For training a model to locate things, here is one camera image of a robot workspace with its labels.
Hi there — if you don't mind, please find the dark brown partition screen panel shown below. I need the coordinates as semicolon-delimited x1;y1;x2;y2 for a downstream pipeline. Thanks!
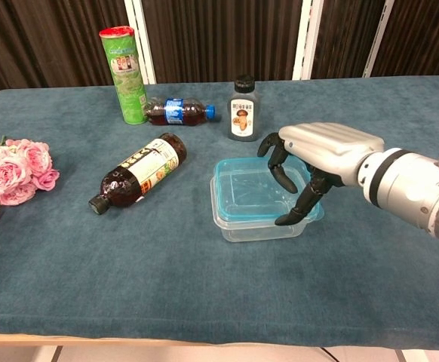
0;0;130;94
142;0;304;84
312;0;387;80
372;0;439;78

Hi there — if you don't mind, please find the pink rose bouquet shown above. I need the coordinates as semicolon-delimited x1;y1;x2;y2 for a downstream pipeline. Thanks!
0;135;60;207

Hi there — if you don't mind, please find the green chips can red lid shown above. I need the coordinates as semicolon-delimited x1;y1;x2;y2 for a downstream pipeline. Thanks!
98;25;149;125

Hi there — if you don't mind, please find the teal table cloth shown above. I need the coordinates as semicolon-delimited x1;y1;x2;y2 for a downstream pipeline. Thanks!
0;75;439;348

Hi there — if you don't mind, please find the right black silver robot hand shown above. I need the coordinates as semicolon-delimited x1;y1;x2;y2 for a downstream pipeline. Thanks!
256;122;385;227

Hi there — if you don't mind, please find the clear plastic food container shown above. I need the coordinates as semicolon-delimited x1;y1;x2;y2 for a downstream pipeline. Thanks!
209;176;321;243

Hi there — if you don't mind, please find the grey mushroom sauce bottle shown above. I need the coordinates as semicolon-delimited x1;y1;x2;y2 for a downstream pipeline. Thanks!
226;74;262;143

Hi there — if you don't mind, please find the dark tea bottle white label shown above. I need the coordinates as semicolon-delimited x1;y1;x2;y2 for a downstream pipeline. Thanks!
87;132;188;216

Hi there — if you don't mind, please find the cola bottle blue label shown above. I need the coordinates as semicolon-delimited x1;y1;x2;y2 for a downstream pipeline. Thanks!
143;97;220;127

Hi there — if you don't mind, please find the blue plastic lid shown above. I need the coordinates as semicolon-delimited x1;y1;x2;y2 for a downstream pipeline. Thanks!
213;157;325;223

